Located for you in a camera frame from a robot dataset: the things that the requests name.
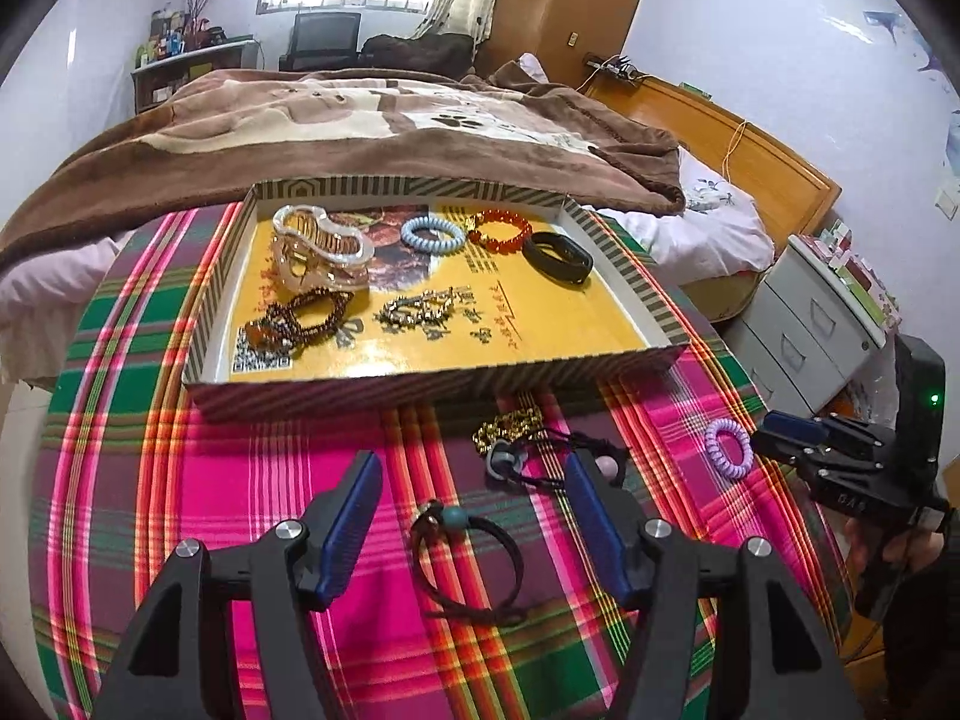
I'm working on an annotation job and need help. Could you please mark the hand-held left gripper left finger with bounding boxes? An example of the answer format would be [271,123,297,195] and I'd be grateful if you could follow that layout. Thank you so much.
[90,450,385,720]

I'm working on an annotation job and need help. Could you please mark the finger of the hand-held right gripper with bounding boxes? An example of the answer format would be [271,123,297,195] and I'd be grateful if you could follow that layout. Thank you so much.
[752,429,848,479]
[765,410,893,452]

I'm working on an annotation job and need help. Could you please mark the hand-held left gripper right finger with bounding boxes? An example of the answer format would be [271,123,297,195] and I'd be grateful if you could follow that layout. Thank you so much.
[564,450,863,720]

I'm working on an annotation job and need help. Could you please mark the purple spiral hair tie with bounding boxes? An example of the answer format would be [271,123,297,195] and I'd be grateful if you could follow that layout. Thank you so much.
[705,418,755,479]

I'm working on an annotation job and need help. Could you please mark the brown cord bracelet teal bead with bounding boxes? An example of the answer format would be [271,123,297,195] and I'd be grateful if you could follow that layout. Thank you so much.
[409,499,527,627]

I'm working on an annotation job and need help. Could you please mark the striped cardboard box yellow inside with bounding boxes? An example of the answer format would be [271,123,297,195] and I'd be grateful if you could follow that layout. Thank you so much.
[182,176,691,421]

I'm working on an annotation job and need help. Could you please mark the silver bead bracelet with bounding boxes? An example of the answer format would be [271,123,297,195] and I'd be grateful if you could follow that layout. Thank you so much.
[375,286,460,338]

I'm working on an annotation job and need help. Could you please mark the dark red bead bracelet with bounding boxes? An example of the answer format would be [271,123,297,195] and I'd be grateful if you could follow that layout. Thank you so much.
[244,286,353,361]

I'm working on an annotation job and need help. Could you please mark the black wristband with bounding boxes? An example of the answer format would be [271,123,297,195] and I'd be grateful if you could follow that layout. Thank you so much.
[521,232,593,286]

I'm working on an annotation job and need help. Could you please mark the clear hair claw clip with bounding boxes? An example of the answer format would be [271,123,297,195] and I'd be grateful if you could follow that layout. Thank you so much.
[271,202,374,293]

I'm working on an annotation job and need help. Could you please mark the pale blue spiral hair tie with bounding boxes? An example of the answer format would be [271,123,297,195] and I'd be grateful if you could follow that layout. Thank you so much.
[400,215,467,254]

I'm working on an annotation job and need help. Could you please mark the orange bead bracelet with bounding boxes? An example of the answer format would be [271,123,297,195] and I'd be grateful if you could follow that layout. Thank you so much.
[466,208,535,250]

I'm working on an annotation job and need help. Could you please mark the person's right hand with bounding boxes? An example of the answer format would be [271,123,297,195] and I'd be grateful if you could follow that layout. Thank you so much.
[844,514,960,593]

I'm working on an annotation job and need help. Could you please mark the grey nightstand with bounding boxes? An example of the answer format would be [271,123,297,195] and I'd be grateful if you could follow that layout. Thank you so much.
[739,232,890,421]

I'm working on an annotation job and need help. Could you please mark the pink green plaid cloth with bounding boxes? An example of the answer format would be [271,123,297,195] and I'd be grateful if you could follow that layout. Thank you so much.
[30,202,856,720]

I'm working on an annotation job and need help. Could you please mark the stack of colourful boxes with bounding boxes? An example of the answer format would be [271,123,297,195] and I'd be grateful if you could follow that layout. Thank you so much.
[795,217,901,331]

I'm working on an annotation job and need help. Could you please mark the white floral pillow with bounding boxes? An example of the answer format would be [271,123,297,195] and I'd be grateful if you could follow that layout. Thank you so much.
[622,146,777,286]

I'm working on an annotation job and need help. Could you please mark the wooden headboard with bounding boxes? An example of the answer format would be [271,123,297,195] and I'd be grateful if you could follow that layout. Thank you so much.
[581,75,845,323]

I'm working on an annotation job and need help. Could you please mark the power strip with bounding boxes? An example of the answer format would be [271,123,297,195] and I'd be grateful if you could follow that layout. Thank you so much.
[583,55,646,83]

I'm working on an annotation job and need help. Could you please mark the brown plush blanket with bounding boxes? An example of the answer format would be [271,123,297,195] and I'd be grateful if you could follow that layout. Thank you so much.
[0,64,687,271]

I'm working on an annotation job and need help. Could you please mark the dark bag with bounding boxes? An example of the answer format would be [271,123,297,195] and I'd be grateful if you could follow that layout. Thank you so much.
[358,32,477,80]

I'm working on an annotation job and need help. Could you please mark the black chair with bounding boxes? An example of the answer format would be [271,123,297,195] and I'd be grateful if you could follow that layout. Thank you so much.
[279,11,362,74]

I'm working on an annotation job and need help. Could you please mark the wooden desk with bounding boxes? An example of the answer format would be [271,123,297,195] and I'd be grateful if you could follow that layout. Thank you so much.
[131,34,263,117]

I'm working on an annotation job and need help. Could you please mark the group of bottles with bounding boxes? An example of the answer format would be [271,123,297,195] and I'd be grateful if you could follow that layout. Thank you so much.
[133,7,230,68]

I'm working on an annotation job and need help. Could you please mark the vase with dry branches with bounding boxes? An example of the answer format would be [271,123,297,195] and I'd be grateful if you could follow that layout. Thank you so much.
[180,0,248,50]

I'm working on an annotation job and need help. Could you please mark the black cord bracelet grey bead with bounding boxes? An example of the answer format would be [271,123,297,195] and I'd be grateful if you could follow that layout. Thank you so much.
[484,427,631,496]

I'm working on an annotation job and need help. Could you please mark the gold chain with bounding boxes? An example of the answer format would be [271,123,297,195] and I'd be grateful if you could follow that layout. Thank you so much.
[472,409,545,458]

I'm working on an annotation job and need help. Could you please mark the orange cable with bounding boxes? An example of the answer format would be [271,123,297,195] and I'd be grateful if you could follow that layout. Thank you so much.
[720,120,751,181]

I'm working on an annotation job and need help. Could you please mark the blue whale wall sticker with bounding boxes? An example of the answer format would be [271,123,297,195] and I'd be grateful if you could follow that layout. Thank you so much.
[862,11,938,76]

